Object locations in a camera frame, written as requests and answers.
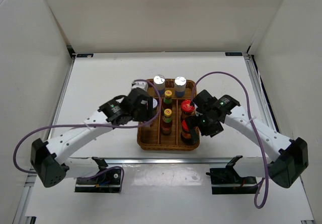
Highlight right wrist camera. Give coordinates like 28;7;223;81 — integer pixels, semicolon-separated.
192;90;218;114

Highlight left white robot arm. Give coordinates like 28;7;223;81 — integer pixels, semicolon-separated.
31;97;155;188

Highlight red lid chili jar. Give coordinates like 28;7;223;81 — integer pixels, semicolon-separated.
181;120;193;145
181;100;195;121

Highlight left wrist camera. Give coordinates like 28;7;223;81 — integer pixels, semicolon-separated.
126;80;151;109

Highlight purple cable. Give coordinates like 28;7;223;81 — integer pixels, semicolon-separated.
191;71;270;209
12;79;162;192

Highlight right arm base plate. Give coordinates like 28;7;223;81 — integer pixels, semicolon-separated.
206;168;259;195

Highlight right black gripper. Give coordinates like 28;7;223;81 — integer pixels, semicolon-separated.
185;111;224;144

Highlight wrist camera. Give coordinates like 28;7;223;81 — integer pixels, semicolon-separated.
126;80;151;109
192;90;218;114

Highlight silver lid spice jar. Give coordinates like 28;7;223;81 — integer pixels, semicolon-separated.
174;76;187;98
153;74;166;96

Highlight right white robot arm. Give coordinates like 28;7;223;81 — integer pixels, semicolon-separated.
185;90;308;188

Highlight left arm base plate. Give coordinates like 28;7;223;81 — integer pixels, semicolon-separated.
74;166;125;193

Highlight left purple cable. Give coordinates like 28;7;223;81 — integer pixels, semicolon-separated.
12;79;162;192

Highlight purple lid jar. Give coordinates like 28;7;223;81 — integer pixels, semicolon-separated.
145;120;155;127
152;98;158;113

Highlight woven wicker divided basket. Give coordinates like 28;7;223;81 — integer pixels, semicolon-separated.
137;80;200;151

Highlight sauce bottle yellow cap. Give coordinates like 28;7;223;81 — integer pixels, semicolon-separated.
161;108;173;135
162;90;173;112

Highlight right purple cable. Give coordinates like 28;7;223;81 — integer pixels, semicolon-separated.
191;71;270;209

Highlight aluminium table rail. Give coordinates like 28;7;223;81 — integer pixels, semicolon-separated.
100;157;277;165

